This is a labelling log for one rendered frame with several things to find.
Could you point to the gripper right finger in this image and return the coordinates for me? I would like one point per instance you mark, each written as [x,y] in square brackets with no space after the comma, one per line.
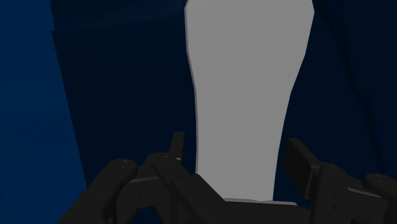
[338,198]

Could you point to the dark blue sofa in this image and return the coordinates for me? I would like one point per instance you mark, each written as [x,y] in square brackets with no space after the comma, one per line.
[118,80]

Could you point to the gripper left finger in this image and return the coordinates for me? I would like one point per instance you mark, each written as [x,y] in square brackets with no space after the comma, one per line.
[173,189]

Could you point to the grey tall flared object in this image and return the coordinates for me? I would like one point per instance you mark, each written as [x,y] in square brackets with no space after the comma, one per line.
[245,93]

